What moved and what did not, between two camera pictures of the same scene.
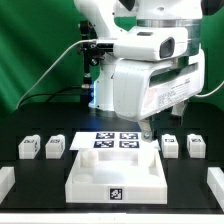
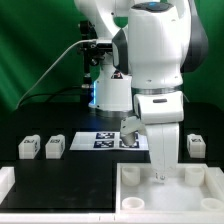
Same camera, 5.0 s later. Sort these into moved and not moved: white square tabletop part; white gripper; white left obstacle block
Moved: white gripper; white square tabletop part
Not moved: white left obstacle block
